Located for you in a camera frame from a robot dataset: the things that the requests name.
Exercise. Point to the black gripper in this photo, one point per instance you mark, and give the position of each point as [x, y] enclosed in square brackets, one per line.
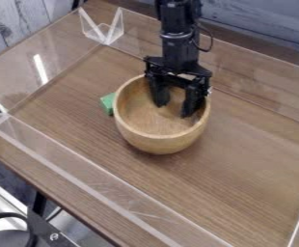
[176, 69]

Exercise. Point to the brown wooden bowl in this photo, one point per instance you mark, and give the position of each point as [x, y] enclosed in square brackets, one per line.
[154, 129]

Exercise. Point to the green rectangular block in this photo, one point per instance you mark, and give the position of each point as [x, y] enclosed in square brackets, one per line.
[107, 103]

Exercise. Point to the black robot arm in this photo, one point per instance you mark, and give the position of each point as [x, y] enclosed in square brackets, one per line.
[179, 16]

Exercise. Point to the black metal table leg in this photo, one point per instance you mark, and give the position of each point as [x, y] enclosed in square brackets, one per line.
[39, 204]

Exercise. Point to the clear acrylic enclosure wall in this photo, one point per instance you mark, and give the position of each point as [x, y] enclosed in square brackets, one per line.
[227, 193]

